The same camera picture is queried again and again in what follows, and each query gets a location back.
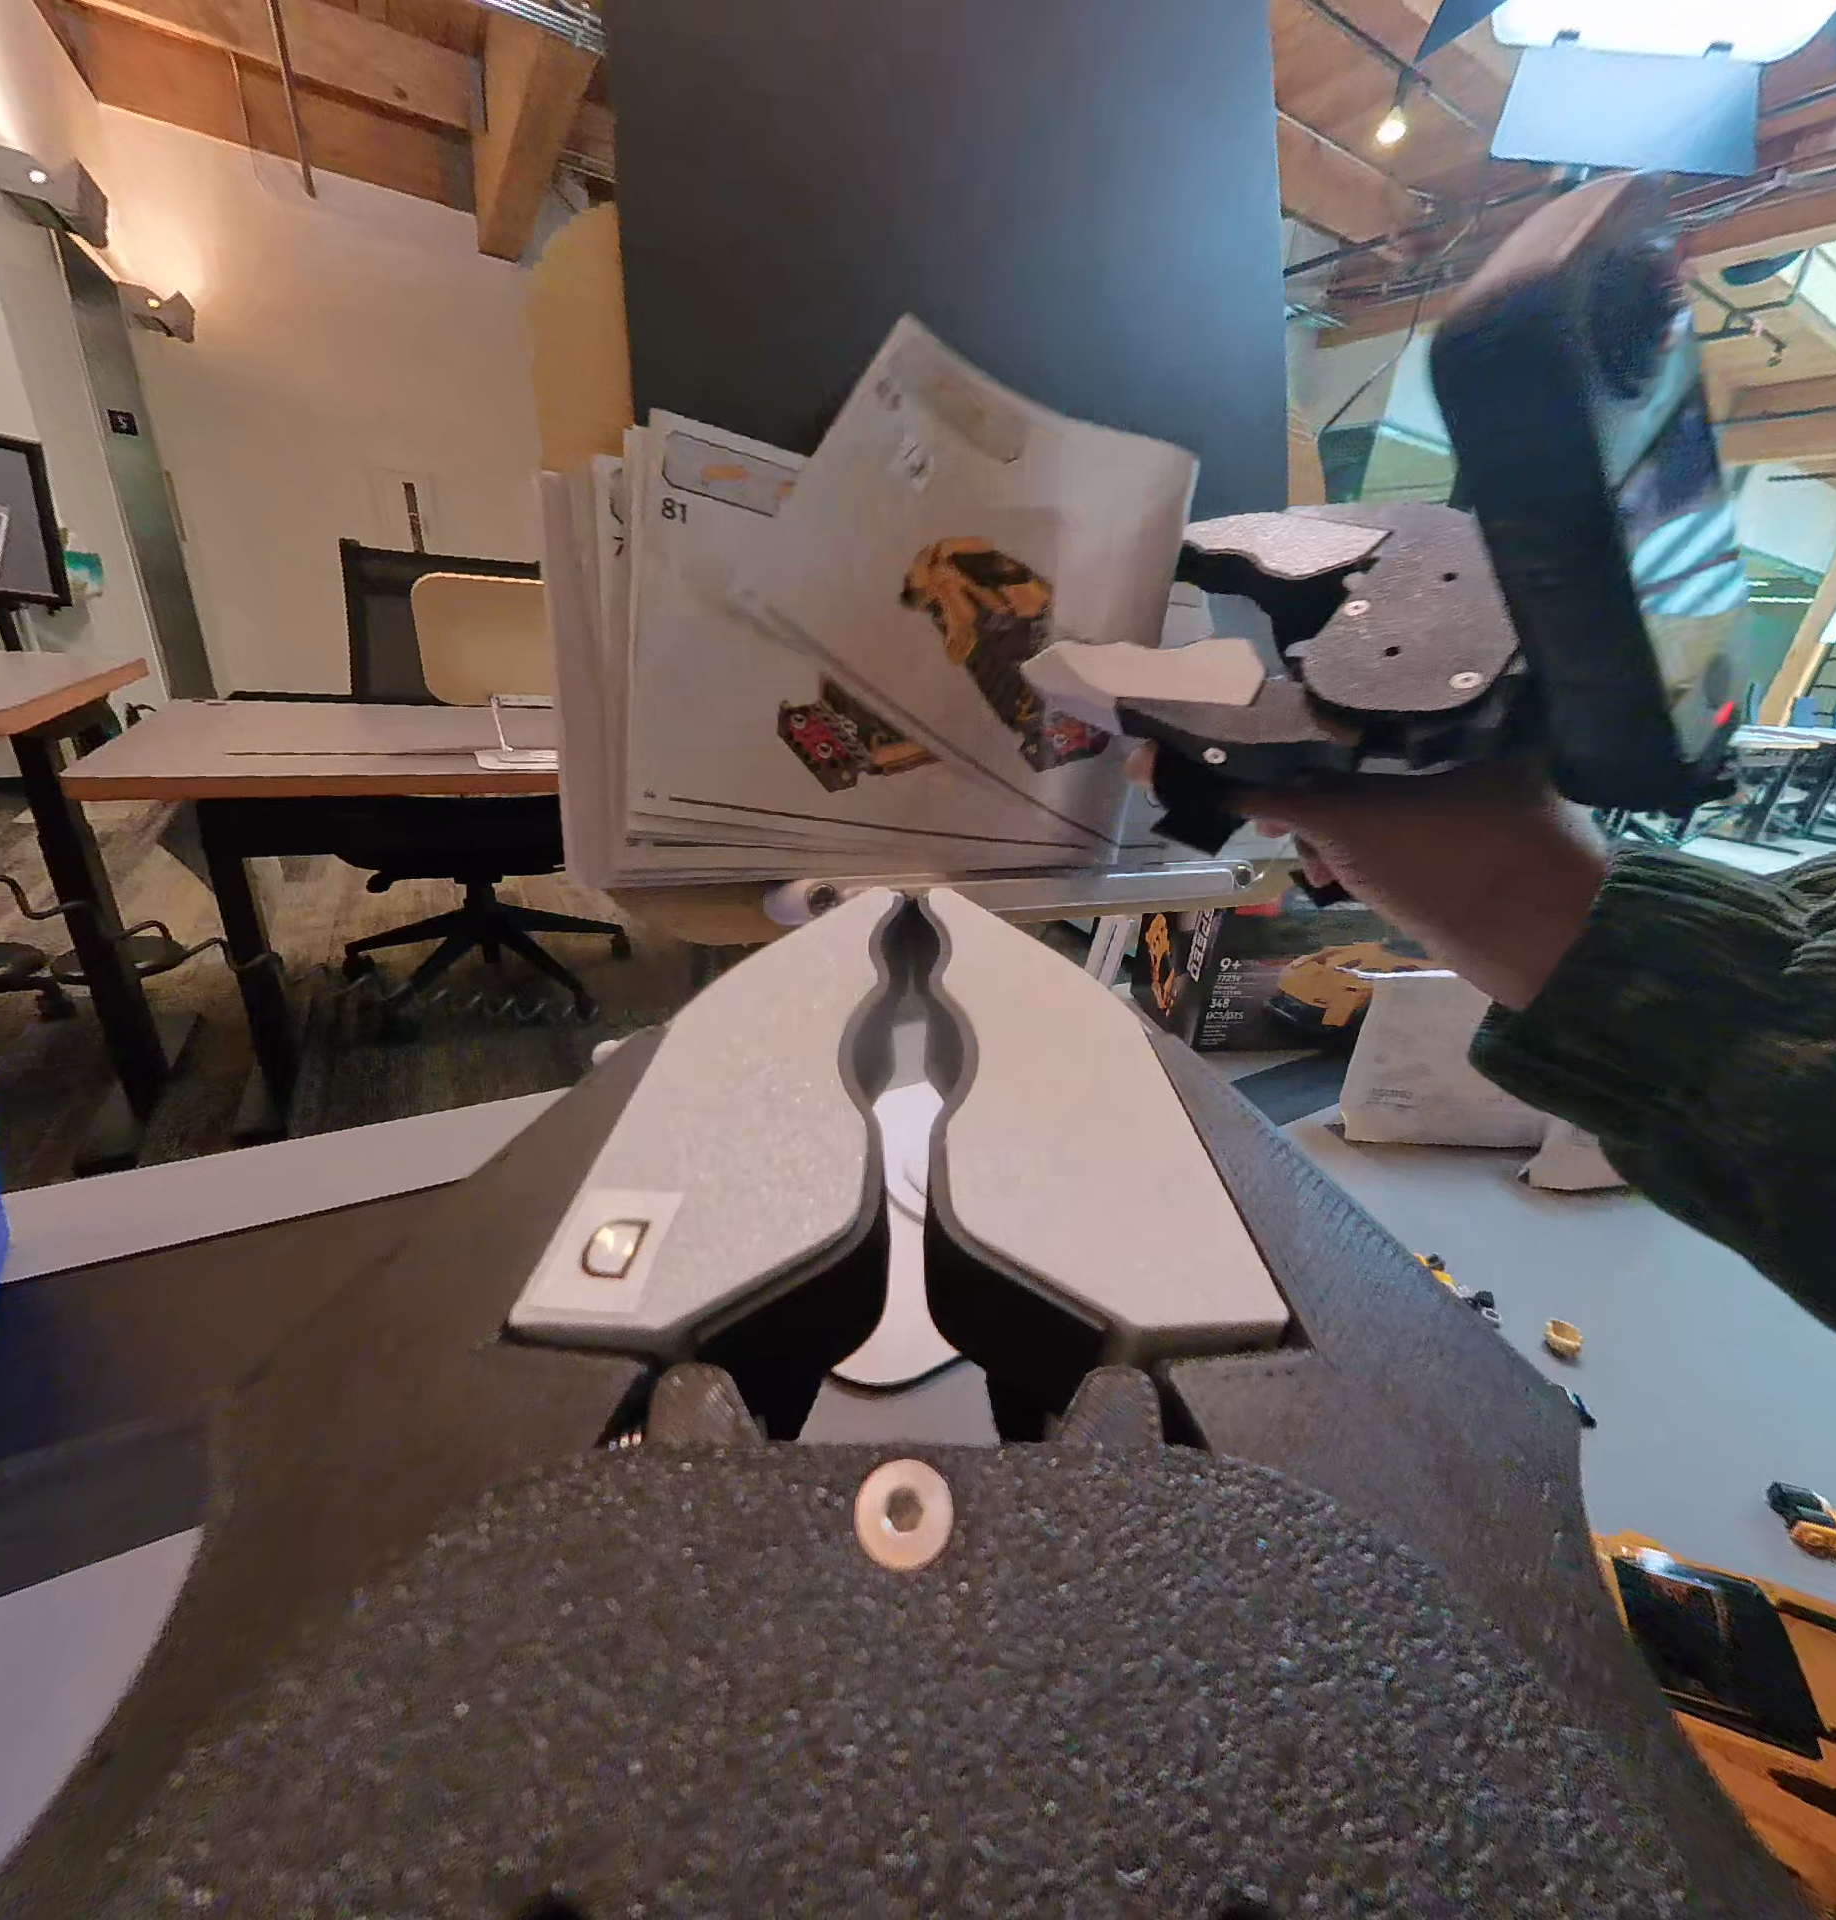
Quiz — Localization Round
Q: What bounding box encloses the wooden adjacent desk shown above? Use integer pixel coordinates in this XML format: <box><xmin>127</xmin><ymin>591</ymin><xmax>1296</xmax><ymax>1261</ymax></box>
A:
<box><xmin>62</xmin><ymin>695</ymin><xmax>559</xmax><ymax>1141</ymax></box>

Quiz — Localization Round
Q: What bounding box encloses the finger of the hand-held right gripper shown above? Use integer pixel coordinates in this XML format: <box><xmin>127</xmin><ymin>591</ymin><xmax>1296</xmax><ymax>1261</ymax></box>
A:
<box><xmin>1180</xmin><ymin>509</ymin><xmax>1394</xmax><ymax>583</ymax></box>
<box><xmin>1025</xmin><ymin>636</ymin><xmax>1269</xmax><ymax>713</ymax></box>

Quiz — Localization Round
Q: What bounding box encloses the lego set box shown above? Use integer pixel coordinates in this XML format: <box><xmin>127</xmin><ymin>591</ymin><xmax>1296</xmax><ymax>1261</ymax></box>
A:
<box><xmin>1129</xmin><ymin>905</ymin><xmax>1460</xmax><ymax>1052</ymax></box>

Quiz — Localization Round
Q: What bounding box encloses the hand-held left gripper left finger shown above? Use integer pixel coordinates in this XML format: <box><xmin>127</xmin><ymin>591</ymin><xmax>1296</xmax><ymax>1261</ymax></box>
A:
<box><xmin>505</xmin><ymin>886</ymin><xmax>908</xmax><ymax>1358</ymax></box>

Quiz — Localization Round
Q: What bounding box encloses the studio light panel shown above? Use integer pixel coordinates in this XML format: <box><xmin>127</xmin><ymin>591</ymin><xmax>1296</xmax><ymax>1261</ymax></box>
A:
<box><xmin>1414</xmin><ymin>0</ymin><xmax>1836</xmax><ymax>174</ymax></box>

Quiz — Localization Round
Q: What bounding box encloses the black backdrop panel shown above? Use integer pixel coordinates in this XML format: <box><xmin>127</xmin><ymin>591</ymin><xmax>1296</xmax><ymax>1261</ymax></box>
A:
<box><xmin>603</xmin><ymin>0</ymin><xmax>1289</xmax><ymax>527</ymax></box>

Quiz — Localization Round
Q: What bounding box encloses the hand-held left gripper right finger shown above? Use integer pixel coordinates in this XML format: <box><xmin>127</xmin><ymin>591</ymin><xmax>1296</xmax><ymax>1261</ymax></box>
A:
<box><xmin>918</xmin><ymin>886</ymin><xmax>1294</xmax><ymax>1367</ymax></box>

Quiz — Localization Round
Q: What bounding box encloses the white book stand tray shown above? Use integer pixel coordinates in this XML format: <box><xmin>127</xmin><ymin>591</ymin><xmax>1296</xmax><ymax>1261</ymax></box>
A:
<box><xmin>760</xmin><ymin>857</ymin><xmax>1258</xmax><ymax>924</ymax></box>

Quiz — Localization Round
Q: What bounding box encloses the large white paper bag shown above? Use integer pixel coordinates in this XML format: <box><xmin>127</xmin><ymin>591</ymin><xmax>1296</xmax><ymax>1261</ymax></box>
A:
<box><xmin>1339</xmin><ymin>972</ymin><xmax>1551</xmax><ymax>1149</ymax></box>

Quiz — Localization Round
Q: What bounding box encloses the black office chair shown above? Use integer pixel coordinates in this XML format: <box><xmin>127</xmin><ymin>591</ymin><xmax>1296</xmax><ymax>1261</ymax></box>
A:
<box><xmin>227</xmin><ymin>540</ymin><xmax>634</xmax><ymax>1022</ymax></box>

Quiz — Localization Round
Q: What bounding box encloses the lego instruction booklet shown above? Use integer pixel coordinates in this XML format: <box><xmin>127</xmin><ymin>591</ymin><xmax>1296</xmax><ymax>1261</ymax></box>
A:
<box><xmin>540</xmin><ymin>312</ymin><xmax>1205</xmax><ymax>888</ymax></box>

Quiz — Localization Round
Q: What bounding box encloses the yellow black lego car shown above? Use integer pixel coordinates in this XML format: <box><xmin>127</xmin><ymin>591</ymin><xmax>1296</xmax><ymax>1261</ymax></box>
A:
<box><xmin>1594</xmin><ymin>1530</ymin><xmax>1836</xmax><ymax>1913</ymax></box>

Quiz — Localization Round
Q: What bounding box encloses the display screen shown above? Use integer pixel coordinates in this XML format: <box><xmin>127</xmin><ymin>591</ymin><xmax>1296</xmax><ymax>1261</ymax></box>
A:
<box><xmin>0</xmin><ymin>423</ymin><xmax>78</xmax><ymax>609</ymax></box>

